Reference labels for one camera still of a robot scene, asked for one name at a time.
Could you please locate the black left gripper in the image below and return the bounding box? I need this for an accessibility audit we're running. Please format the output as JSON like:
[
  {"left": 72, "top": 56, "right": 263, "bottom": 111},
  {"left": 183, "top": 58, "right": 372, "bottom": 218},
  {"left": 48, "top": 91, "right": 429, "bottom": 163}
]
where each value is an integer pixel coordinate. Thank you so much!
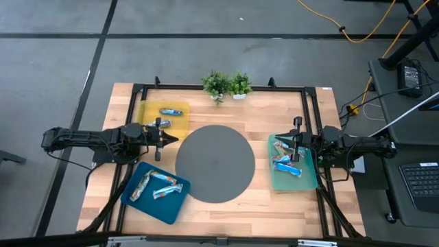
[{"left": 141, "top": 117, "right": 180, "bottom": 162}]

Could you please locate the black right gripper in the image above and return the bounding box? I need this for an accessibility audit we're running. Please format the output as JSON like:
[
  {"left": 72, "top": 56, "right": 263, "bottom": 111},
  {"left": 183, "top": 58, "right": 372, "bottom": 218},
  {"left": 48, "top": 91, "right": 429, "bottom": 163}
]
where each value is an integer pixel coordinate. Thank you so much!
[{"left": 274, "top": 116, "right": 322, "bottom": 163}]

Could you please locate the silver red granola bar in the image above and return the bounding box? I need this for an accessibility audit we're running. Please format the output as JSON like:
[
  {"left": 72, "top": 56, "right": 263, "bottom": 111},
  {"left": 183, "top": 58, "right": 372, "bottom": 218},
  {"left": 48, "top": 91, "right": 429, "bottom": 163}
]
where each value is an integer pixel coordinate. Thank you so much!
[{"left": 272, "top": 140, "right": 295, "bottom": 157}]

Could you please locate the light blue granola bar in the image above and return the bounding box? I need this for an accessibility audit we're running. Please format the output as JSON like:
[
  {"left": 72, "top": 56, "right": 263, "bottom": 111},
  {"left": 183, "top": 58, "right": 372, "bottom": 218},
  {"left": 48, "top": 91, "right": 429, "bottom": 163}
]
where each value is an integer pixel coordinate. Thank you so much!
[{"left": 146, "top": 119, "right": 172, "bottom": 130}]

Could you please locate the dark blue silver granola bar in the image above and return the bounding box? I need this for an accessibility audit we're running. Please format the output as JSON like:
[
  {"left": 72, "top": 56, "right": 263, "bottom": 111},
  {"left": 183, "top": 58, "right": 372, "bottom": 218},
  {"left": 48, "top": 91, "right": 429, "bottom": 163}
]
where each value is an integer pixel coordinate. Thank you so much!
[{"left": 158, "top": 107, "right": 184, "bottom": 117}]

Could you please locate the dark multicoloured granola bar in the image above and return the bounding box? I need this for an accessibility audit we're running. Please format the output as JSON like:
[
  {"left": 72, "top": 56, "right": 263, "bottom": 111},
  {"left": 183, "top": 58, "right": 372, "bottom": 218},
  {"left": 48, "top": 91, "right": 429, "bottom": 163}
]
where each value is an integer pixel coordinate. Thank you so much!
[{"left": 273, "top": 162, "right": 303, "bottom": 178}]

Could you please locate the green silver granola bar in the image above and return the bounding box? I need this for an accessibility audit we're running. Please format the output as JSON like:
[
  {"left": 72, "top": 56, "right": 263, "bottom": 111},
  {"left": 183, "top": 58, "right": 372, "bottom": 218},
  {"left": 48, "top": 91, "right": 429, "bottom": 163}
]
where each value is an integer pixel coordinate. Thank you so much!
[{"left": 129, "top": 170, "right": 154, "bottom": 202}]

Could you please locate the dark blue tray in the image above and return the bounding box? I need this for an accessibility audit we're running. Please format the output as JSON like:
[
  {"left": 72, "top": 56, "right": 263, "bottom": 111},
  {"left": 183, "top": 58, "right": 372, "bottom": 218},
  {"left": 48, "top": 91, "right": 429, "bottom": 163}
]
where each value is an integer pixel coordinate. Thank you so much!
[{"left": 119, "top": 161, "right": 191, "bottom": 226}]

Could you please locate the translucent yellow tray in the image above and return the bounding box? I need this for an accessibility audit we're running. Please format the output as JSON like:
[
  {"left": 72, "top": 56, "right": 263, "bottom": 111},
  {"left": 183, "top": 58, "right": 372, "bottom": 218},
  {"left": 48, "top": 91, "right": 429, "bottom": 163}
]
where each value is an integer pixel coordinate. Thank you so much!
[{"left": 136, "top": 99, "right": 191, "bottom": 141}]

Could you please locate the translucent green tray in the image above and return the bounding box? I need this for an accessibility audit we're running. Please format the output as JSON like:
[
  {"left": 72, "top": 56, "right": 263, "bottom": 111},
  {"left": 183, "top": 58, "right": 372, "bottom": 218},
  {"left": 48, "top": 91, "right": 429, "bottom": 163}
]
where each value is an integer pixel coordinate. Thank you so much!
[{"left": 268, "top": 133, "right": 319, "bottom": 191}]

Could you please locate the round grey woven placemat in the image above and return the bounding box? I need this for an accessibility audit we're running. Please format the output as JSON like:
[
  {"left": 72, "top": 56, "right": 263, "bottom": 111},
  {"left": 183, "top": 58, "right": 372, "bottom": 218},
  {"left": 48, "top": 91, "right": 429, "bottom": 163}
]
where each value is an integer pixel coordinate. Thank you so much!
[{"left": 174, "top": 124, "right": 257, "bottom": 204}]

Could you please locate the potted plant with small leaves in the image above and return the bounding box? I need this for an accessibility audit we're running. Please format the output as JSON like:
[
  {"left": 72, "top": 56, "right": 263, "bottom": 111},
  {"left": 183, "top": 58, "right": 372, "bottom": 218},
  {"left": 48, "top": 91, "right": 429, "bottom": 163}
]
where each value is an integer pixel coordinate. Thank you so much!
[{"left": 230, "top": 71, "right": 253, "bottom": 101}]

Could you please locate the potted plant with long leaves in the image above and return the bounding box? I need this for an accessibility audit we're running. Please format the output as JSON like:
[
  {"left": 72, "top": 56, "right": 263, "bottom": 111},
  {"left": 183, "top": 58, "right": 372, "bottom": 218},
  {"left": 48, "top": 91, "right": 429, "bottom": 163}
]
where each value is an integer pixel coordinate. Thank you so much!
[{"left": 201, "top": 70, "right": 235, "bottom": 104}]

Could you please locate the thin silver rod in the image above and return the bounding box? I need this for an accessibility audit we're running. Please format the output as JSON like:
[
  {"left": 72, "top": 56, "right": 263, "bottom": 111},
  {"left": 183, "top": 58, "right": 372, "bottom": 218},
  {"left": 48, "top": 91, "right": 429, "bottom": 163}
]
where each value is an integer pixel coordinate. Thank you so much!
[{"left": 368, "top": 91, "right": 439, "bottom": 138}]

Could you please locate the dark grey laptop desk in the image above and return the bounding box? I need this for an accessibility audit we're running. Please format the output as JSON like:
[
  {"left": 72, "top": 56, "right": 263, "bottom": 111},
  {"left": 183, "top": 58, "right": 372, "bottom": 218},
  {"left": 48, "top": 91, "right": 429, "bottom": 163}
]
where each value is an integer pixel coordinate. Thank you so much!
[{"left": 379, "top": 142, "right": 439, "bottom": 229}]

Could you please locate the grey side table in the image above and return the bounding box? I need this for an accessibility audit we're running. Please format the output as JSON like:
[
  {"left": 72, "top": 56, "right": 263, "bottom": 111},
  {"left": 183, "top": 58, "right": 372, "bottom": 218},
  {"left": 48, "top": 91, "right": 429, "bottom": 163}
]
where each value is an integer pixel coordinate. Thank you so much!
[{"left": 368, "top": 58, "right": 439, "bottom": 145}]

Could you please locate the black power adapter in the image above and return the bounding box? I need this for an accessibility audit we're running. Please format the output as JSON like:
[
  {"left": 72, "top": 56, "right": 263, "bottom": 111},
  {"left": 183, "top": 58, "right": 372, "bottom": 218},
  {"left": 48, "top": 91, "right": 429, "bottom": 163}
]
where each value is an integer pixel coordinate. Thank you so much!
[{"left": 397, "top": 61, "right": 423, "bottom": 98}]

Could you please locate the black laptop keyboard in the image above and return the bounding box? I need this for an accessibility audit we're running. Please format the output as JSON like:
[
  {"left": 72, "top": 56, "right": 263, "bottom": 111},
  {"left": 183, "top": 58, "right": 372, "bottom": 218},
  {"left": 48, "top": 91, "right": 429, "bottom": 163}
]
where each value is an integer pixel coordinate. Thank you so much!
[{"left": 399, "top": 161, "right": 439, "bottom": 214}]

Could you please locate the black beam with silver brackets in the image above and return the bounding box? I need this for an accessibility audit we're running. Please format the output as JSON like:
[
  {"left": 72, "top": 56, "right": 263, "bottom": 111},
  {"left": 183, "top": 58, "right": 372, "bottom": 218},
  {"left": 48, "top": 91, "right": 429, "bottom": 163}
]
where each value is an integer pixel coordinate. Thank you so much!
[{"left": 0, "top": 232, "right": 439, "bottom": 247}]

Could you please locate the black stand pole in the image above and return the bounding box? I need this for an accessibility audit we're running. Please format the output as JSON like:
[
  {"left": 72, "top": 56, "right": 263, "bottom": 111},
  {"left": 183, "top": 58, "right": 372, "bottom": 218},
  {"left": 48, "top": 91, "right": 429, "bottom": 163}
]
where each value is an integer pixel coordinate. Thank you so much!
[{"left": 379, "top": 0, "right": 439, "bottom": 71}]

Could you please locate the black furniture leg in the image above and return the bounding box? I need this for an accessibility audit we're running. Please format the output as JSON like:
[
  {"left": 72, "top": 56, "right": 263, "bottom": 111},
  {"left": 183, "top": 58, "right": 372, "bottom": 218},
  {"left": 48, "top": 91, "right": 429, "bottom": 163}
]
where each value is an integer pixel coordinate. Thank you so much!
[{"left": 0, "top": 150, "right": 27, "bottom": 166}]

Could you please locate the black aluminium table frame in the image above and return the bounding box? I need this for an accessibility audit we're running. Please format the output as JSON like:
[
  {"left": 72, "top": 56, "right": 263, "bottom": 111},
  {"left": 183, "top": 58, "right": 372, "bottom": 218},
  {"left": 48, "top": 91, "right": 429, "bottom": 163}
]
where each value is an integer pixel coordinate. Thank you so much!
[{"left": 102, "top": 75, "right": 346, "bottom": 240}]

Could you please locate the yellow extension cable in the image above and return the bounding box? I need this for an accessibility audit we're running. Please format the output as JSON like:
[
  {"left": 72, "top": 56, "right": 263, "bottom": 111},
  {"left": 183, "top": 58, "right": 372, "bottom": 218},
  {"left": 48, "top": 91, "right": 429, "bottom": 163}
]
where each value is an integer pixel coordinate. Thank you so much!
[
  {"left": 346, "top": 0, "right": 431, "bottom": 116},
  {"left": 296, "top": 0, "right": 398, "bottom": 44}
]

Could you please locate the black cable sleeve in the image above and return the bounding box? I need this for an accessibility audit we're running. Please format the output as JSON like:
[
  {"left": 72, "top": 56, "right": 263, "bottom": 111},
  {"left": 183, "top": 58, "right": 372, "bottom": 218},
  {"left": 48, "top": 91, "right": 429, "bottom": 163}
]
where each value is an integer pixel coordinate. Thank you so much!
[
  {"left": 317, "top": 187, "right": 365, "bottom": 239},
  {"left": 77, "top": 164, "right": 134, "bottom": 234}
]

